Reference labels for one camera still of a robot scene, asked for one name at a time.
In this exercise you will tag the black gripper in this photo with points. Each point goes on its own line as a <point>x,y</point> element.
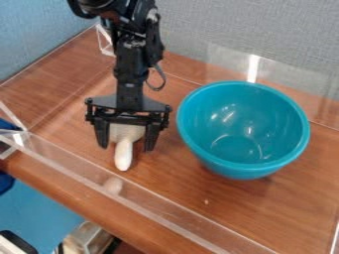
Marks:
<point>129,106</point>

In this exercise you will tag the white brown-capped toy mushroom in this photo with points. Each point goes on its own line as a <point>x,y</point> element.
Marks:
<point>123,136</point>

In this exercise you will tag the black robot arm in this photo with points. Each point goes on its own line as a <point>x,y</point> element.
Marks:
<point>133,21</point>

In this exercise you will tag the blue plastic bowl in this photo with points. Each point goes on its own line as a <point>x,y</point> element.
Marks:
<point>245,128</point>

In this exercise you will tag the clear acrylic front barrier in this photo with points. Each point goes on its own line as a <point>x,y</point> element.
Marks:
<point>133,212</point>

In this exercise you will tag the black white device below table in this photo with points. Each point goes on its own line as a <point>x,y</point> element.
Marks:
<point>15,245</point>

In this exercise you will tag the clear acrylic back panel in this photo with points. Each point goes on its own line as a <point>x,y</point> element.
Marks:
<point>205,62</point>

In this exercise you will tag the clear acrylic corner bracket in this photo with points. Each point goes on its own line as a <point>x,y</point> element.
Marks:
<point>105,41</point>

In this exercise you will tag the metal table frame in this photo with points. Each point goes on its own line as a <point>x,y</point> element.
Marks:
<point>89,239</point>

